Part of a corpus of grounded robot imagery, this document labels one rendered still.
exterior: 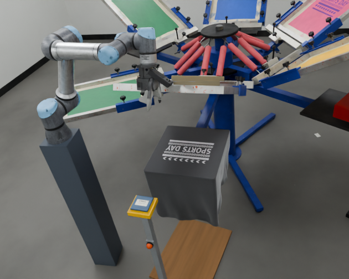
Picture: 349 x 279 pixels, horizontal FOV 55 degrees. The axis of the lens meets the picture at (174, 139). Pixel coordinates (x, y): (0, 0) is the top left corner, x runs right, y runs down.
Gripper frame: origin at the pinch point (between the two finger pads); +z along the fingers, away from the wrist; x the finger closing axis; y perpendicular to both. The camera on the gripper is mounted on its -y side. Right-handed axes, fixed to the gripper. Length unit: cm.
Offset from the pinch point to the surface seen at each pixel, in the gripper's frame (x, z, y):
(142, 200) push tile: -3, 53, 13
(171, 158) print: -41, 44, 8
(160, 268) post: -17, 111, 10
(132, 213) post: 4, 58, 15
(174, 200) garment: -34, 70, 5
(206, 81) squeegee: -73, 1, -7
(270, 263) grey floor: -69, 135, -55
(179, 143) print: -55, 39, 7
